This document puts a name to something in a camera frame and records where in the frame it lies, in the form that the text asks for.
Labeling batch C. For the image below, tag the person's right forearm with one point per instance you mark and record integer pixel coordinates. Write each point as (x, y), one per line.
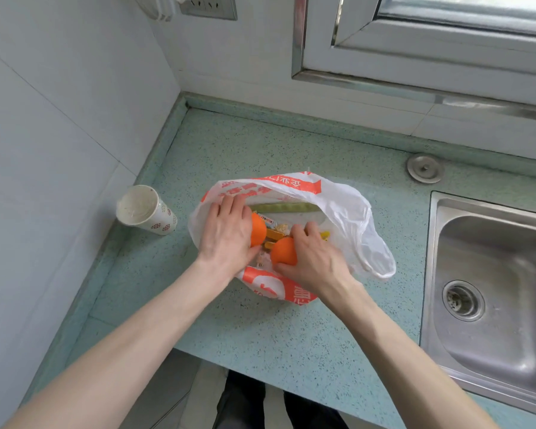
(402, 366)

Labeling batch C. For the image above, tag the long green vegetable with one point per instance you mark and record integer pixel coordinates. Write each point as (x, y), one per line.
(286, 207)

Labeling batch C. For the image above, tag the person's left forearm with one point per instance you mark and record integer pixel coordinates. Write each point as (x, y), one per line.
(129, 352)

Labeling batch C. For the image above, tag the metal sink drain strainer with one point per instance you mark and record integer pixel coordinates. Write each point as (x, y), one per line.
(463, 301)

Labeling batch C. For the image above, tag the grey wall socket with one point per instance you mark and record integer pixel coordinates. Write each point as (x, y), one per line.
(210, 6)

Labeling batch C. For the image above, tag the white window frame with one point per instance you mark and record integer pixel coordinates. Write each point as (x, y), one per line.
(429, 58)

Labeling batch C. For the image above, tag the person's left thumb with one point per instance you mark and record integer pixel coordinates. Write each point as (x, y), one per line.
(254, 254)

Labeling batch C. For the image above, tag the person's right thumb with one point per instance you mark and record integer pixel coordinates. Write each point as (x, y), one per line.
(286, 270)

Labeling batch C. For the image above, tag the stainless steel sink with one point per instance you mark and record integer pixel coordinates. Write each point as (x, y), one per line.
(509, 263)

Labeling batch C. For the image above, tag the yellow snack packet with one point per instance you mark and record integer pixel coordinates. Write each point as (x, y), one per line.
(274, 235)

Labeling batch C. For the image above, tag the person's right middle finger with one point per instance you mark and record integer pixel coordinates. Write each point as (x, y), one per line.
(314, 232)

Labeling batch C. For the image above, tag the person's right hand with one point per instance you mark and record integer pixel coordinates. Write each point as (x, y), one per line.
(317, 263)

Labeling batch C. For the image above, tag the person's left hand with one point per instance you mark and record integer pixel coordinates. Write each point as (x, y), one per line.
(225, 236)

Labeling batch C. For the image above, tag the white and orange plastic bag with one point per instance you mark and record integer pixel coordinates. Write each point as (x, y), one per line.
(348, 209)

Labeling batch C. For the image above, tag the patterned white paper cup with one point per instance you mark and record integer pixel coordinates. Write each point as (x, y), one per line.
(145, 212)

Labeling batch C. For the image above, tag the person's dark trousers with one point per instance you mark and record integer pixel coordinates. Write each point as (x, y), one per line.
(239, 404)

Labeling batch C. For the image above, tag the round metal countertop cap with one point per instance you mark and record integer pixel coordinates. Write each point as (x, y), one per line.
(425, 168)

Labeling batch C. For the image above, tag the white printed snack packet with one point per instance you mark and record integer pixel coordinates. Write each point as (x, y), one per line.
(267, 220)

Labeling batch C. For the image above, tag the orange fruit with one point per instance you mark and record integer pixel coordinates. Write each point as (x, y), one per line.
(283, 252)
(258, 230)

